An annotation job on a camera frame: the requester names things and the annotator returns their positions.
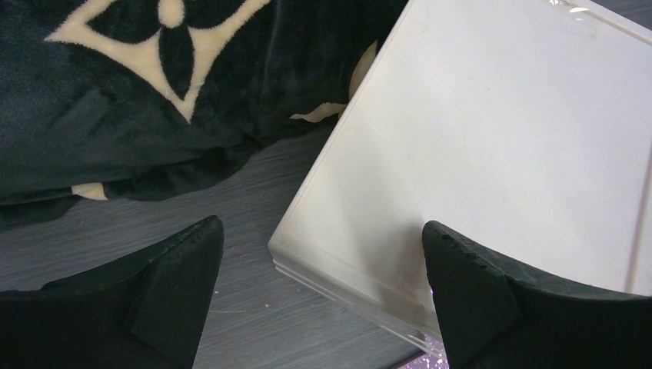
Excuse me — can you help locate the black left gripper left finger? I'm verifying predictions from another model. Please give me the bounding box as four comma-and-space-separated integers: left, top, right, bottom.
1, 216, 224, 368

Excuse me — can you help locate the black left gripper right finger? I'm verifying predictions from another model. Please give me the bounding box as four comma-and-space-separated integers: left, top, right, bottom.
422, 221, 651, 368

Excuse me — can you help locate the black floral plush blanket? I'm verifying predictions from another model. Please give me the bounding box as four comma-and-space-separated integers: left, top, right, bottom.
1, 1, 405, 230

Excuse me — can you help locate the white pink drawer organizer box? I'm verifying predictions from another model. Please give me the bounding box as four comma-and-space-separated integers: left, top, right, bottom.
268, 1, 651, 356

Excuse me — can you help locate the holographic eyeshadow palette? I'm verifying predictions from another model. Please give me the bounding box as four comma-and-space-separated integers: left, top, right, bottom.
399, 354, 449, 369

